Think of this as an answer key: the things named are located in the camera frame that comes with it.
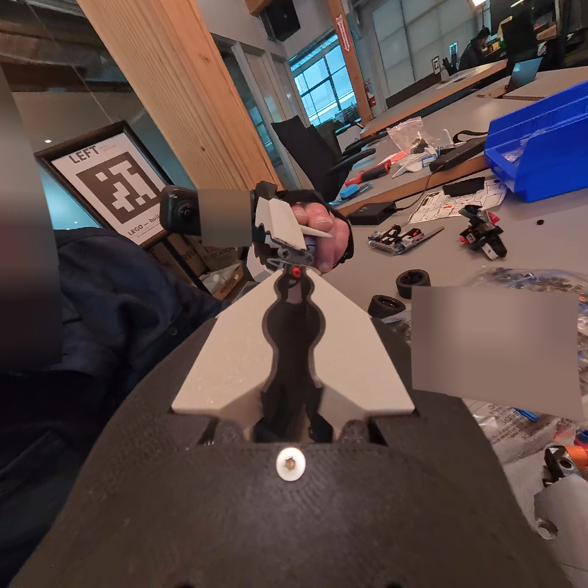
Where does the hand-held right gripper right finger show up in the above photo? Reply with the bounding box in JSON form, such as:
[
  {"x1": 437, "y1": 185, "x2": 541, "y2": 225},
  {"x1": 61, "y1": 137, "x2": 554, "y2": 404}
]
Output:
[{"x1": 293, "y1": 269, "x2": 417, "y2": 444}]

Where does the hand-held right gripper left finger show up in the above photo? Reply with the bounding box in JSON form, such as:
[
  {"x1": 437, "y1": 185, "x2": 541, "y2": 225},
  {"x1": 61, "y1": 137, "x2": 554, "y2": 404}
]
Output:
[{"x1": 171, "y1": 269, "x2": 293, "y2": 444}]

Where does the grey brick beam assembly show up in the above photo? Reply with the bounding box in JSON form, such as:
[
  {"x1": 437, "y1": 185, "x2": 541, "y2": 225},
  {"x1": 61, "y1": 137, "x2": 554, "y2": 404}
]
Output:
[{"x1": 277, "y1": 246, "x2": 319, "y2": 281}]

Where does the person's left forearm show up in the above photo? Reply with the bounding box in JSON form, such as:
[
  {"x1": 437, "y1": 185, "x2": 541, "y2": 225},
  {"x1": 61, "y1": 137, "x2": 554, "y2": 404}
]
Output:
[{"x1": 152, "y1": 276, "x2": 267, "y2": 331}]

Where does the small bag of black pins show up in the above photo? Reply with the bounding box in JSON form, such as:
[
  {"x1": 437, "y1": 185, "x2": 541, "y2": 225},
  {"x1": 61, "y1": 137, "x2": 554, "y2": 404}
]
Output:
[{"x1": 379, "y1": 315, "x2": 413, "y2": 345}]

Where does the black power brick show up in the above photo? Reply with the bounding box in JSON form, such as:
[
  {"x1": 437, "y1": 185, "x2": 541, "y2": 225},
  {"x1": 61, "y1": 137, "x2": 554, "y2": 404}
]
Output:
[{"x1": 346, "y1": 200, "x2": 398, "y2": 227}]

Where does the small black toy tyre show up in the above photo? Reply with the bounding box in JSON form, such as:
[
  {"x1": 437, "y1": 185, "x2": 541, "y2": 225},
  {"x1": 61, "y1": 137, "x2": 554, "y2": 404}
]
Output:
[
  {"x1": 367, "y1": 294, "x2": 408, "y2": 319},
  {"x1": 395, "y1": 269, "x2": 432, "y2": 300}
]

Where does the red black electric screwdriver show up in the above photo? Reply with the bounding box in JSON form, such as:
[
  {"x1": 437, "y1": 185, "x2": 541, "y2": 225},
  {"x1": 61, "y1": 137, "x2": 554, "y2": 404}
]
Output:
[{"x1": 344, "y1": 157, "x2": 394, "y2": 187}]

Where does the flat brick assembly grey blade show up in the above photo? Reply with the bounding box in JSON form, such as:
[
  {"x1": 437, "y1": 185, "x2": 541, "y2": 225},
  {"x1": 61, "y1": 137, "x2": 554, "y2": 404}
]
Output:
[{"x1": 367, "y1": 223, "x2": 446, "y2": 256}]

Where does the white plastic part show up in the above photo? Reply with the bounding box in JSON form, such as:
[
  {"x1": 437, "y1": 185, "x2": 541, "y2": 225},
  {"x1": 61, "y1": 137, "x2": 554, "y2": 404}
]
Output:
[{"x1": 392, "y1": 147, "x2": 430, "y2": 178}]

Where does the wide wooden pillar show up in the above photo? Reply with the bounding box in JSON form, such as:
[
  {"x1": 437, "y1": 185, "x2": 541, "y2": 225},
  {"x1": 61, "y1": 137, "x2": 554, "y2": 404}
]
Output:
[{"x1": 76, "y1": 0, "x2": 282, "y2": 196}]

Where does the white sticker sheet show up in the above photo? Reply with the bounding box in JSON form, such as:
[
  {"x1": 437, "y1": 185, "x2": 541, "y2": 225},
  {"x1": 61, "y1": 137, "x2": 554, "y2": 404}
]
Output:
[{"x1": 407, "y1": 178, "x2": 509, "y2": 225}]

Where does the upright clear plastic bag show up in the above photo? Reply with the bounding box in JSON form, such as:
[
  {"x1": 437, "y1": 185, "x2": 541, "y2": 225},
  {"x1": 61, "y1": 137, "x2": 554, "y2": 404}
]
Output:
[{"x1": 387, "y1": 116, "x2": 431, "y2": 155}]

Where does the black foam pouch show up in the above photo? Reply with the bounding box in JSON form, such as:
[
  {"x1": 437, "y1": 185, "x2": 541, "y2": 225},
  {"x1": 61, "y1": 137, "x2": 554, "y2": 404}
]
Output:
[{"x1": 442, "y1": 176, "x2": 488, "y2": 198}]

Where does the clear bag with warning print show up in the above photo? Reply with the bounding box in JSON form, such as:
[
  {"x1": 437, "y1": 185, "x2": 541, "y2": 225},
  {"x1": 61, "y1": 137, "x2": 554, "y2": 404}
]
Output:
[{"x1": 469, "y1": 402, "x2": 588, "y2": 465}]

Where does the black flat power bank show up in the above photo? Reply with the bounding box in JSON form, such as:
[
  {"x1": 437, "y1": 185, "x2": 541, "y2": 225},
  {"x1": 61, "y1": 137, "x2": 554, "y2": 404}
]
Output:
[{"x1": 428, "y1": 136, "x2": 488, "y2": 174}]

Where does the narrow wooden pillar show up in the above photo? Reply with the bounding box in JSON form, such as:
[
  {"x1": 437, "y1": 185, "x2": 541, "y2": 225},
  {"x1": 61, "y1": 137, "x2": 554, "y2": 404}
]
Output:
[{"x1": 327, "y1": 0, "x2": 375, "y2": 124}]

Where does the small black red brick assembly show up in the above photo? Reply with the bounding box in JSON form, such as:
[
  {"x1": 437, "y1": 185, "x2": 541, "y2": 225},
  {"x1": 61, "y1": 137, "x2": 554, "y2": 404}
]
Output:
[{"x1": 458, "y1": 203, "x2": 509, "y2": 260}]

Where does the wood-edged desk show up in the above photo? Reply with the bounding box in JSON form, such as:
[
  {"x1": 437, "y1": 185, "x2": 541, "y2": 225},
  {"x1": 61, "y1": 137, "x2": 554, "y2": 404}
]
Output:
[{"x1": 360, "y1": 59, "x2": 513, "y2": 138}]

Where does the clear bag of brick pieces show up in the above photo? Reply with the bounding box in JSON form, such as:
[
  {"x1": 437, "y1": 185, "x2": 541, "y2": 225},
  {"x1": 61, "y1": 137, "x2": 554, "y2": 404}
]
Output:
[{"x1": 472, "y1": 266, "x2": 588, "y2": 425}]

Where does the large toy brick car model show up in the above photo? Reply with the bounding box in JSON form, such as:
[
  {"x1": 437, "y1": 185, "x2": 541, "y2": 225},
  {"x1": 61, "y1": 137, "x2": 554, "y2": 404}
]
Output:
[{"x1": 533, "y1": 429, "x2": 588, "y2": 540}]

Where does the blue plastic bin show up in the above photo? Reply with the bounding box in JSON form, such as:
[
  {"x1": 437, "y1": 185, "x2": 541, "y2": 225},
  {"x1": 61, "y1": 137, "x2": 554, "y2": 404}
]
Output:
[{"x1": 484, "y1": 79, "x2": 588, "y2": 204}]

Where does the teal laptop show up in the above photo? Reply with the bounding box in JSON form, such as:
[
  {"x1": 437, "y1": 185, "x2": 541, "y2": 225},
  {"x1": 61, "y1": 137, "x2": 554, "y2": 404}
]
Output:
[{"x1": 502, "y1": 56, "x2": 545, "y2": 93}]

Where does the black power cable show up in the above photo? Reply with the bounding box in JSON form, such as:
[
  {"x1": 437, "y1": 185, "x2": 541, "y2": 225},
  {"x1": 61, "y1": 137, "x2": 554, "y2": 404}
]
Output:
[{"x1": 395, "y1": 171, "x2": 436, "y2": 213}]

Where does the black wall speaker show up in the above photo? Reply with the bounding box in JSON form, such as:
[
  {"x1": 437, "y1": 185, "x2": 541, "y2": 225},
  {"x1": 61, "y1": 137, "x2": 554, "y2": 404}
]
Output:
[{"x1": 263, "y1": 0, "x2": 302, "y2": 43}]

